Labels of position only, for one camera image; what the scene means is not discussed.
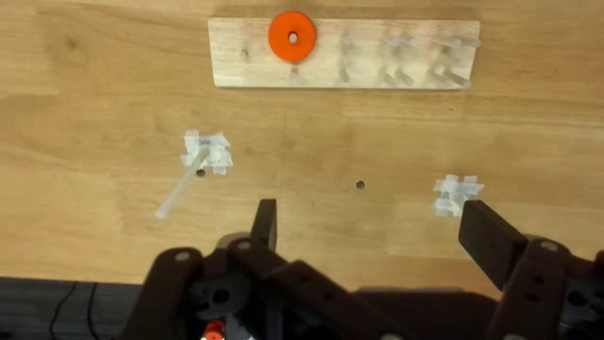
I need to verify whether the orange disk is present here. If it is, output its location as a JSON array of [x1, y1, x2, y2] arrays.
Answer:
[[267, 9, 320, 66]]

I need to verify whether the wooden base with pegs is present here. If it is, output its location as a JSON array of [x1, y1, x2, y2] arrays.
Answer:
[[207, 15, 484, 92]]

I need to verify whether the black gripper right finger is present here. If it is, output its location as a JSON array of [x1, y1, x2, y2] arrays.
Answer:
[[458, 198, 604, 340]]

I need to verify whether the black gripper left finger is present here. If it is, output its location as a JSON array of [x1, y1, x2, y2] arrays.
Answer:
[[118, 196, 407, 340]]

